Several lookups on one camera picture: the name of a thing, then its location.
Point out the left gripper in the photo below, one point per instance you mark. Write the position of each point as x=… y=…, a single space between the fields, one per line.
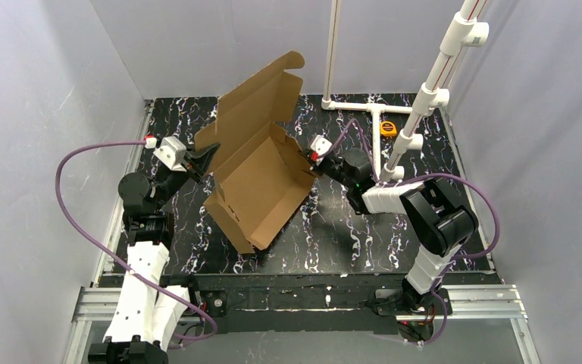
x=190 y=164

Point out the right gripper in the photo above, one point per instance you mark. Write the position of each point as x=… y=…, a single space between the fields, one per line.
x=318 y=164

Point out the brown cardboard box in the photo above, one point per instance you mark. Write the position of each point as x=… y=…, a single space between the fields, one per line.
x=261 y=176

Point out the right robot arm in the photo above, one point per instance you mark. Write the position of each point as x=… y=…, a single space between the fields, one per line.
x=441 y=220

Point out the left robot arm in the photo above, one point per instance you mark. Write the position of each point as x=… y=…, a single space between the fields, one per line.
x=147 y=312

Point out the orange tape measure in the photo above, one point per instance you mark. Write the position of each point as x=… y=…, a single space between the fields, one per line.
x=388 y=129

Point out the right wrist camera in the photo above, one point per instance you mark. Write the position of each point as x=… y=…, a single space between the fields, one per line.
x=319 y=147

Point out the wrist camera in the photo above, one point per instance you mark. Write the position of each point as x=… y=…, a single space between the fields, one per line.
x=319 y=147
x=171 y=152

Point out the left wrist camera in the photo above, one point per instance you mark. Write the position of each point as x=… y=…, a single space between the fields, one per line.
x=171 y=152

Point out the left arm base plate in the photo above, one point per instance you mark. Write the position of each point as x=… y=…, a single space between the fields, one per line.
x=212 y=301

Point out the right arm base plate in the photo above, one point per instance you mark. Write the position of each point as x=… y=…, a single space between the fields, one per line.
x=395 y=302

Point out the white PVC pipe frame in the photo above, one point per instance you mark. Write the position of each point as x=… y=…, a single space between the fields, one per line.
x=408 y=46

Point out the aluminium rail frame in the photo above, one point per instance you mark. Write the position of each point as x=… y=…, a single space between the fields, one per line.
x=326 y=260

